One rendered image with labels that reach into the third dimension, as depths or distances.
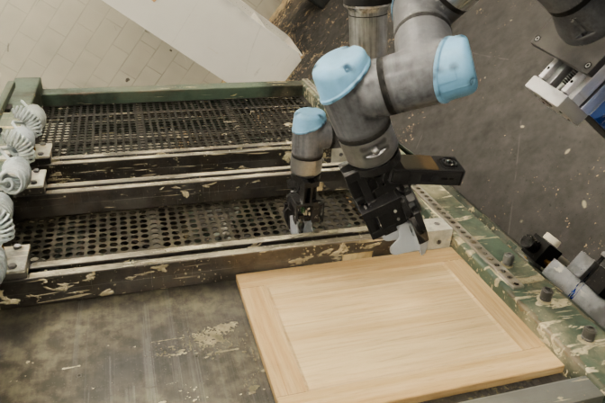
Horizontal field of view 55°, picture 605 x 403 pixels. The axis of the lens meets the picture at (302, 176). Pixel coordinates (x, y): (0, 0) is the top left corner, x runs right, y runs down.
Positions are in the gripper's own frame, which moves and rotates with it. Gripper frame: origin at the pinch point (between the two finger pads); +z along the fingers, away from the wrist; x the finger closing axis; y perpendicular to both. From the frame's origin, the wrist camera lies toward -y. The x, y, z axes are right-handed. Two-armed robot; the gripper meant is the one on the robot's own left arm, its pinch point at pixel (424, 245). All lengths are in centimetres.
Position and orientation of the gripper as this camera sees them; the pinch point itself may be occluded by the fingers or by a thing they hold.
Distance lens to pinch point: 94.3
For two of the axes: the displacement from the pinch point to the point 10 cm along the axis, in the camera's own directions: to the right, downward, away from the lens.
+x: 2.1, 5.1, -8.3
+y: -9.0, 4.2, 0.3
